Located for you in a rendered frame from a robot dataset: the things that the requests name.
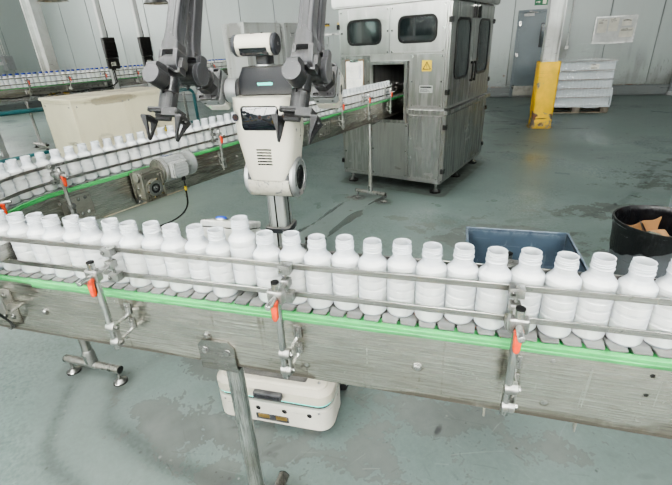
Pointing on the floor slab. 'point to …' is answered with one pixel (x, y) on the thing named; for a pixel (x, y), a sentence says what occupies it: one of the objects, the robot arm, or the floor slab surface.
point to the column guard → (543, 94)
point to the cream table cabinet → (99, 116)
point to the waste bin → (657, 248)
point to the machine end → (420, 75)
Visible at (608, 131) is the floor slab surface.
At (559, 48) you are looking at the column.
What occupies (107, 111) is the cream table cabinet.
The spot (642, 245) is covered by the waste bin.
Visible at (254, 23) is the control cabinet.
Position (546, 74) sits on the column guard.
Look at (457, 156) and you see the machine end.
